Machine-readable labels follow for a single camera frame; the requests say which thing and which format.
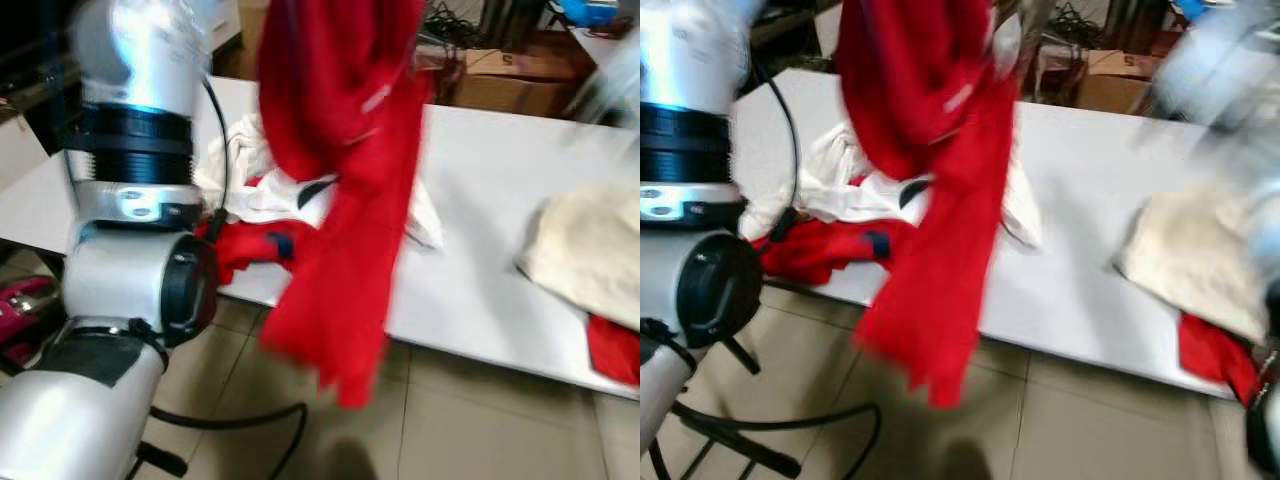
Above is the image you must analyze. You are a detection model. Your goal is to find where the cream cloth garment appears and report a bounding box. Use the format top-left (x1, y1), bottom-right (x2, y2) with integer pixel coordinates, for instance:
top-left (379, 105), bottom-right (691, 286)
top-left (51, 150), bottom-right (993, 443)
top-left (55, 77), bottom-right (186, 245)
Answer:
top-left (515, 185), bottom-right (641, 331)
top-left (1113, 188), bottom-right (1276, 346)

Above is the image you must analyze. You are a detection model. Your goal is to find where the plain red garment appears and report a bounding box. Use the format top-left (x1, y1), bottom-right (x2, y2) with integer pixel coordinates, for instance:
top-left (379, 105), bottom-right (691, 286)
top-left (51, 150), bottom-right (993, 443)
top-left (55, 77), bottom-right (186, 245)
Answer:
top-left (835, 0), bottom-right (1021, 411)
top-left (255, 0), bottom-right (436, 411)

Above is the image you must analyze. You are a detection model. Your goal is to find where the small red cloth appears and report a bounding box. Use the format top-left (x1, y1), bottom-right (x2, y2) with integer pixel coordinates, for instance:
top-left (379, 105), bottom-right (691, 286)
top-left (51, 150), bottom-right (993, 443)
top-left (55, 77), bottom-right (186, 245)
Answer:
top-left (585, 312), bottom-right (641, 386)
top-left (1178, 310), bottom-right (1263, 406)

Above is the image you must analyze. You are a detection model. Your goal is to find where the red garment with dark patch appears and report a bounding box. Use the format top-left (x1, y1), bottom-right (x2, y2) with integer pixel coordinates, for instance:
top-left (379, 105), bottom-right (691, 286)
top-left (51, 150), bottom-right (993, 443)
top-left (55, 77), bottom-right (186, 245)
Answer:
top-left (755, 175), bottom-right (931, 286)
top-left (195, 180), bottom-right (326, 301)

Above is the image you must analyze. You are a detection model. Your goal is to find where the brown cardboard box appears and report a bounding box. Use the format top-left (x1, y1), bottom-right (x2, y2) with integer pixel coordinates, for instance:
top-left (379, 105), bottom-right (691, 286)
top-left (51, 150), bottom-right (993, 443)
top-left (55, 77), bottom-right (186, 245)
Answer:
top-left (455, 45), bottom-right (601, 119)
top-left (1075, 48), bottom-right (1166, 113)

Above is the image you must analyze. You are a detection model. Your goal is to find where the white crumpled garment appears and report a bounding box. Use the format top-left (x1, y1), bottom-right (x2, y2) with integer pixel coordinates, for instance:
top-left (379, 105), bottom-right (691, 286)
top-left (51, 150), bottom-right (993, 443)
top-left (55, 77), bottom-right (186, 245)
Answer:
top-left (765, 125), bottom-right (1046, 249)
top-left (195, 112), bottom-right (446, 251)

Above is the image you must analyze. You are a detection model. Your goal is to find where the magenta pink object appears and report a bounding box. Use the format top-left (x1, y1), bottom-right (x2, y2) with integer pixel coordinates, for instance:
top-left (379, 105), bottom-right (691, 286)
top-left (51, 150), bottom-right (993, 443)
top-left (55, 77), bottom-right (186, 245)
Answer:
top-left (0, 278), bottom-right (59, 366)

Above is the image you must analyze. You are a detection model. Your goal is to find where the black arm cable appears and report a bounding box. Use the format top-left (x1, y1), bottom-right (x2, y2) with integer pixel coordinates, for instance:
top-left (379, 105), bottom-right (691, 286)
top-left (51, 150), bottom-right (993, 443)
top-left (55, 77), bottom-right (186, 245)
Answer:
top-left (200, 78), bottom-right (233, 241)
top-left (750, 60), bottom-right (801, 246)

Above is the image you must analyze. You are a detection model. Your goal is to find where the black looping cable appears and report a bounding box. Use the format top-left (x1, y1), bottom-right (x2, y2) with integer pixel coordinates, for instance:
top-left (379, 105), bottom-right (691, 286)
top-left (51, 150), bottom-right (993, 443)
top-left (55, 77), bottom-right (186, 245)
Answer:
top-left (648, 400), bottom-right (883, 480)
top-left (130, 400), bottom-right (309, 480)

